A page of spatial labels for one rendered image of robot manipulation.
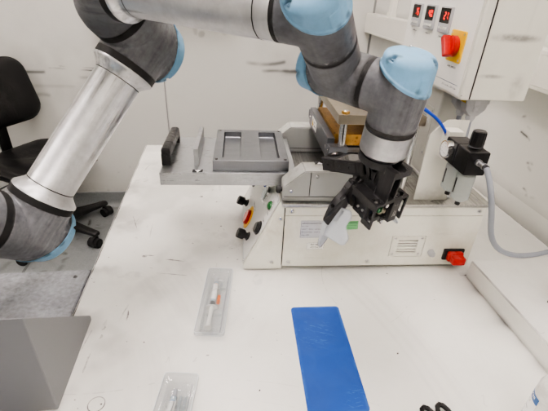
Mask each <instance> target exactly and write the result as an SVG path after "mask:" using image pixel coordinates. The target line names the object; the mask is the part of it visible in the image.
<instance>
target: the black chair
mask: <svg viewBox="0 0 548 411"><path fill-rule="evenodd" d="M40 108H41V103H40V99H39V98H38V95H37V93H36V91H35V89H34V87H33V84H32V82H31V81H30V79H29V75H28V74H27V72H26V70H25V68H24V66H23V65H22V64H21V63H20V62H19V61H18V60H16V59H14V58H12V57H9V56H0V147H1V150H2V151H1V152H0V180H1V181H3V182H6V183H10V181H11V180H12V179H13V178H15V177H18V176H22V175H26V174H27V173H28V171H29V169H30V168H31V166H32V164H33V163H34V162H35V160H36V159H37V157H38V155H39V153H40V152H41V151H42V149H43V147H44V146H45V144H46V142H47V140H48V139H37V140H34V141H31V142H28V143H26V144H22V145H20V146H17V147H14V148H13V147H12V144H11V140H10V137H9V134H8V131H7V127H8V126H12V125H15V124H17V123H20V122H25V121H28V120H30V119H32V118H35V117H36V116H37V115H38V113H39V111H40ZM107 204H108V203H107V202H106V201H99V202H96V203H93V204H89V205H84V206H80V207H77V208H76V209H75V211H74V212H73V215H74V217H75V219H78V218H80V217H82V216H84V215H86V214H89V213H90V212H92V211H94V210H97V209H99V208H101V207H102V210H100V213H101V215H102V216H103V217H107V216H108V215H109V214H112V213H113V208H112V207H111V206H110V205H108V206H107ZM73 228H74V229H75V230H76V231H75V232H79V233H82V234H86V235H89V236H92V237H90V238H89V239H88V241H87V245H88V246H90V247H95V248H100V247H101V246H102V244H103V240H102V239H99V236H98V235H99V234H100V233H99V231H97V230H95V229H93V228H89V227H87V226H86V225H83V224H81V223H79V222H76V226H75V227H73Z"/></svg>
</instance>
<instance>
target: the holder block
mask: <svg viewBox="0 0 548 411"><path fill-rule="evenodd" d="M213 170H218V171H289V158H288V155H287V152H286V148H285V143H284V140H283V136H282V133H281V130H218V131H217V136H216V141H215V147H214V156H213Z"/></svg>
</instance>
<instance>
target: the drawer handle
mask: <svg viewBox="0 0 548 411"><path fill-rule="evenodd" d="M176 143H180V133H179V128H178V127H171V129H170V132H169V134H168V135H167V137H166V140H165V142H164V144H163V145H162V147H161V163H162V165H163V166H171V164H172V161H171V154H172V152H173V150H174V148H175V145H176Z"/></svg>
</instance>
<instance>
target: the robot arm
mask: <svg viewBox="0 0 548 411"><path fill-rule="evenodd" d="M73 4H74V6H75V8H76V11H77V13H78V15H79V17H80V18H81V20H82V21H83V23H84V24H85V25H86V27H87V28H88V29H89V30H90V31H91V32H93V33H94V34H95V35H96V36H97V37H98V38H99V39H100V40H99V42H98V44H97V46H96V47H95V49H94V54H95V59H96V65H95V67H94V68H93V70H92V71H91V73H90V75H89V76H88V78H87V79H86V81H85V82H84V84H83V86H82V88H81V89H80V91H79V92H78V93H77V95H76V97H75V98H74V100H73V102H72V103H71V104H70V106H69V107H68V110H67V111H66V113H65V114H64V115H63V117H62V119H61V120H60V122H59V124H58V125H57V127H56V128H55V130H54V131H53V133H52V135H51V137H50V138H49V139H48V140H47V142H46V144H45V146H44V147H43V149H42V151H41V152H40V153H39V155H38V157H37V159H36V160H35V162H34V163H33V164H32V166H31V168H30V169H29V171H28V173H27V174H26V175H22V176H18V177H15V178H13V179H12V180H11V181H10V183H9V184H8V185H7V187H6V189H5V190H4V191H2V190H0V259H11V260H16V261H19V262H24V263H28V262H44V261H47V260H51V259H53V258H55V257H57V256H59V255H60V254H62V253H63V252H64V251H65V250H66V249H67V248H68V246H69V245H70V243H71V241H72V240H73V237H74V234H75V231H76V230H75V229H74V228H73V227H75V226H76V219H75V217H74V215H73V212H74V211H75V209H76V206H75V203H74V200H73V196H74V195H75V193H76V191H77V190H78V189H79V187H80V185H81V184H82V182H83V180H84V179H85V177H86V176H87V174H88V173H89V171H90V169H91V167H92V166H93V165H94V163H95V161H96V160H97V158H98V156H99V155H100V154H101V152H102V150H103V149H104V147H105V145H106V144H107V142H108V141H109V139H110V138H111V136H112V134H113V132H114V131H115V130H116V128H117V126H118V125H119V123H120V121H121V120H122V118H123V117H124V115H125V114H126V112H127V110H128V108H129V107H130V106H131V104H132V103H133V101H134V99H135V97H136V96H137V94H138V93H139V92H141V91H147V90H151V89H152V86H153V85H154V83H161V82H165V81H166V79H167V78H169V79H171V78H172V77H173V76H174V75H175V74H176V73H177V72H178V71H179V68H180V67H181V64H182V63H183V58H184V52H185V46H184V42H183V37H182V35H181V33H180V32H179V31H178V29H177V28H176V25H180V26H184V27H189V28H195V29H203V30H208V31H212V32H217V33H226V34H231V35H236V36H241V37H245V38H254V39H258V40H264V41H269V42H277V43H283V44H286V45H291V46H297V47H299V49H300V53H299V55H298V59H297V63H296V67H295V70H296V72H297V73H296V80H297V82H298V84H299V85H300V86H301V87H302V88H304V89H307V90H309V91H311V92H312V93H314V94H315V95H319V96H324V97H327V98H330V99H334V100H336V101H338V102H341V103H344V104H348V105H350V106H352V107H355V108H359V109H362V110H365V111H367V112H368V113H367V117H366V121H365V126H364V129H363V132H362V136H361V139H360V150H359V153H358V154H350V153H343V152H332V153H329V154H328V156H325V157H322V158H321V159H322V166H323V170H328V171H331V172H338V173H344V174H349V175H353V177H352V178H350V179H349V180H348V181H347V182H346V183H345V185H344V186H343V188H342V190H341V191H340V192H339V193H338V194H337V195H336V196H335V198H334V199H333V200H332V201H331V202H330V204H329V206H328V209H327V211H326V212H325V216H324V218H323V222H322V224H321V227H320V234H319V238H318V243H317V245H318V246H319V247H321V246H322V245H323V244H324V243H325V242H326V240H327V239H328V238H329V239H331V240H332V241H334V242H336V243H338V244H339V245H345V244H346V243H347V242H348V238H349V237H348V234H347V224H348V223H349V222H350V220H351V211H350V210H348V209H346V208H347V205H348V204H349V205H350V206H352V209H353V210H354V211H355V212H356V213H357V214H358V215H359V216H360V217H361V221H360V222H361V223H362V224H363V225H364V226H365V227H366V228H367V229H368V230H370V229H371V227H372V224H373V222H374V221H376V220H377V221H378V222H379V223H380V224H381V223H382V221H383V220H385V221H386V222H387V223H388V222H390V221H393V222H395V223H398V220H397V218H398V219H400V216H401V215H402V212H403V210H404V207H405V204H406V202H407V200H408V198H409V194H407V193H406V192H405V191H404V190H402V189H401V188H400V183H401V181H402V179H403V178H405V177H408V176H410V175H411V173H412V171H413V168H412V167H411V166H409V165H408V164H407V163H405V162H404V159H405V158H406V157H407V156H408V153H409V150H410V147H411V144H412V142H413V138H414V136H415V134H416V131H417V128H418V125H419V122H420V120H421V118H422V114H423V112H424V109H425V107H426V103H427V101H428V99H429V98H430V97H431V93H432V86H433V83H434V80H435V76H436V74H437V70H438V67H439V65H438V61H437V59H436V58H435V57H434V56H433V55H432V54H431V53H430V52H428V51H425V50H423V49H421V48H418V47H415V46H391V47H389V48H387V49H386V50H385V51H384V53H383V56H382V57H377V56H375V55H370V54H367V53H364V52H361V51H360V47H359V43H358V38H357V34H356V25H355V21H354V15H353V10H352V8H353V2H352V0H73ZM402 200H403V201H404V202H403V205H402V206H401V209H400V211H398V209H399V207H400V203H401V202H402ZM396 217H397V218H396Z"/></svg>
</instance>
